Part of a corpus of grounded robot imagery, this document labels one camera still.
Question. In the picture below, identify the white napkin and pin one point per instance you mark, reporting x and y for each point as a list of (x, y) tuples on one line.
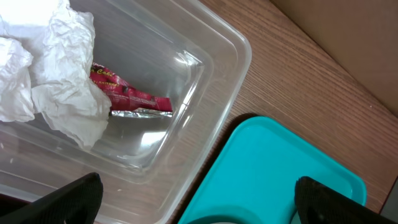
[(63, 91), (16, 101)]

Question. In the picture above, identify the teal serving tray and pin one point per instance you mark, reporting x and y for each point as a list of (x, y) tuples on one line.
[(253, 178)]

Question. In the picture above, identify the red snack wrapper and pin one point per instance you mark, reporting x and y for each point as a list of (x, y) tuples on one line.
[(126, 101)]

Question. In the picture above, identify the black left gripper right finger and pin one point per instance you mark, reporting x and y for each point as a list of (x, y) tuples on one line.
[(318, 204)]

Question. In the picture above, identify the clear plastic bin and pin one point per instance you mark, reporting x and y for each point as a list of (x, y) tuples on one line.
[(176, 49)]

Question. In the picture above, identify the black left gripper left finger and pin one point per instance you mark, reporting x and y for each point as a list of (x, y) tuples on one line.
[(76, 203)]

